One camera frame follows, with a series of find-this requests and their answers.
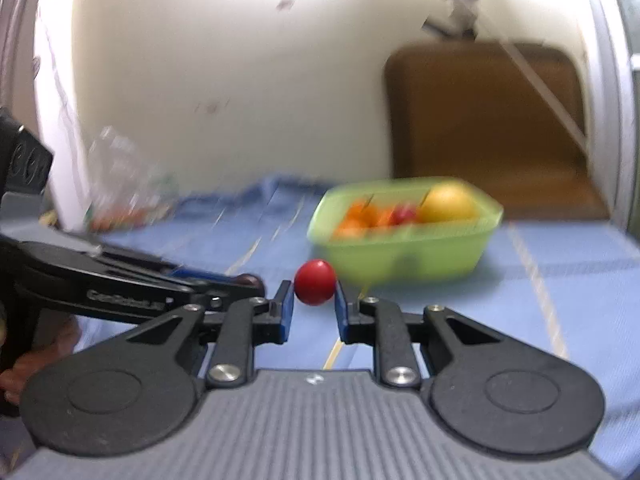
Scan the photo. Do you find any clear plastic bag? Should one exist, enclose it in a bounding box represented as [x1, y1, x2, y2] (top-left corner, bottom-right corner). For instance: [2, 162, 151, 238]
[84, 127, 178, 233]

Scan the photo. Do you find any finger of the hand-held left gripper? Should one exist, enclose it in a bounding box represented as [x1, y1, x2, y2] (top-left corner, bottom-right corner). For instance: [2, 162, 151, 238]
[14, 260, 223, 327]
[20, 239, 251, 293]

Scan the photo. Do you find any brown wooden board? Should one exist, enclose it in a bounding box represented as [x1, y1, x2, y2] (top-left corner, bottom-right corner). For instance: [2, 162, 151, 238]
[384, 41, 610, 220]

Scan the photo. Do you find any person's left hand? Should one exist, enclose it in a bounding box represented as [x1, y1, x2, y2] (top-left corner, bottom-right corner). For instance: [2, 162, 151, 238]
[0, 309, 82, 407]

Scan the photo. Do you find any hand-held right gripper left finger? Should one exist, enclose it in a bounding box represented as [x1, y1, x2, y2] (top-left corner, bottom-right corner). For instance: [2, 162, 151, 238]
[127, 280, 296, 390]

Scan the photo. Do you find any grey door frame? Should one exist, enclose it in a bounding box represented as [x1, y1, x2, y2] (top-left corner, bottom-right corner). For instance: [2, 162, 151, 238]
[590, 0, 640, 233]

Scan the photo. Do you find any dark purple tomato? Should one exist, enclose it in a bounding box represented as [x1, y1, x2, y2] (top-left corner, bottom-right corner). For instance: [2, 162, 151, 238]
[237, 274, 267, 298]

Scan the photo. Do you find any large orange mandarin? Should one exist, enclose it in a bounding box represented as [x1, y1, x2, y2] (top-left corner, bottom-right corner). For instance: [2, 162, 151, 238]
[347, 200, 381, 226]

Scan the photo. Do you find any blue cloth sheet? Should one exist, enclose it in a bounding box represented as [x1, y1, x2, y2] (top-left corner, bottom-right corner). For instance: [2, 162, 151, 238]
[0, 175, 640, 478]

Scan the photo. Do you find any grey curtain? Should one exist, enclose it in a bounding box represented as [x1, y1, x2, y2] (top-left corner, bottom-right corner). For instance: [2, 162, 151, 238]
[0, 0, 56, 126]

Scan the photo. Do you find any large yellow fruit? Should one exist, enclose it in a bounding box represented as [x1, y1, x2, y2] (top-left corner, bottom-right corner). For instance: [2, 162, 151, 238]
[417, 185, 480, 224]

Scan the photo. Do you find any green plastic basin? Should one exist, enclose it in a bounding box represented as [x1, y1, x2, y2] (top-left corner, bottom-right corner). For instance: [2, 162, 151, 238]
[307, 176, 503, 287]

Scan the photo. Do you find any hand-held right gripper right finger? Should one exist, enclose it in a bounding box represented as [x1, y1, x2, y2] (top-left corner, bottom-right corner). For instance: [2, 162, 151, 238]
[333, 281, 502, 390]

